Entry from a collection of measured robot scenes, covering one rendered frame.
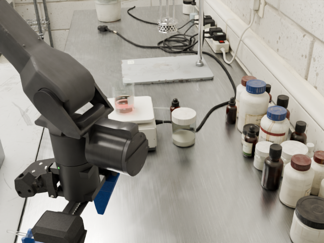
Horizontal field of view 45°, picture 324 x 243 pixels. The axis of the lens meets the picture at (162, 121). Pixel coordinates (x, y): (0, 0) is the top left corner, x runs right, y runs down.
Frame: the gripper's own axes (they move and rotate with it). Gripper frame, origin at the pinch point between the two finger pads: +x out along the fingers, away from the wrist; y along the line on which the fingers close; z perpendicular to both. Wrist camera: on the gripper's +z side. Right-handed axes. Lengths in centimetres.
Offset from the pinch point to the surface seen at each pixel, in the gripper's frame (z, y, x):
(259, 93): -23, -47, -1
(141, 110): 3.1, -37.0, 1.4
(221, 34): -7, -104, 4
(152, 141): -0.4, -33.1, 7.3
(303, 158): -33.0, -24.6, 0.6
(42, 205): 15.8, -10.2, 10.1
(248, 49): -18, -85, 2
